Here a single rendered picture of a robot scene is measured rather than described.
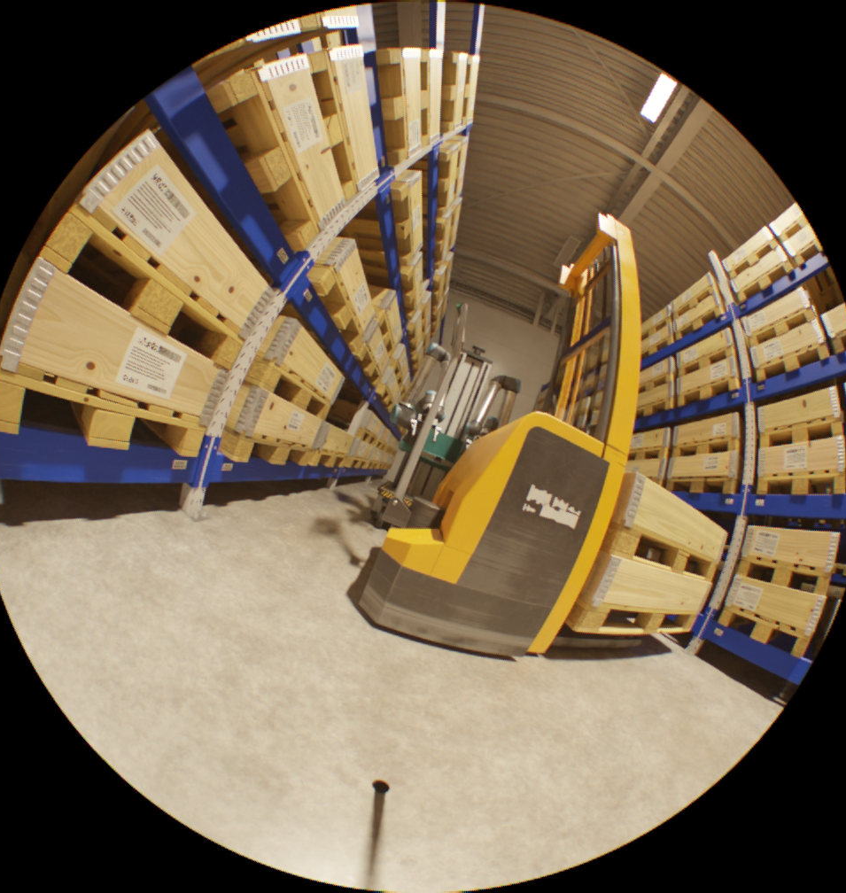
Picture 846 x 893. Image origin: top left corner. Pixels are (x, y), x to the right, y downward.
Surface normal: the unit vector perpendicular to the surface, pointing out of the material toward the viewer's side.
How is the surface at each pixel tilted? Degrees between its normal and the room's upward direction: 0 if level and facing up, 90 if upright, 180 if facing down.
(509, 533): 90
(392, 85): 180
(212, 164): 90
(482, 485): 90
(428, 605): 90
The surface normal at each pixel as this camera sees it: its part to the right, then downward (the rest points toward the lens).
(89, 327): 0.93, 0.37
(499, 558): 0.02, -0.08
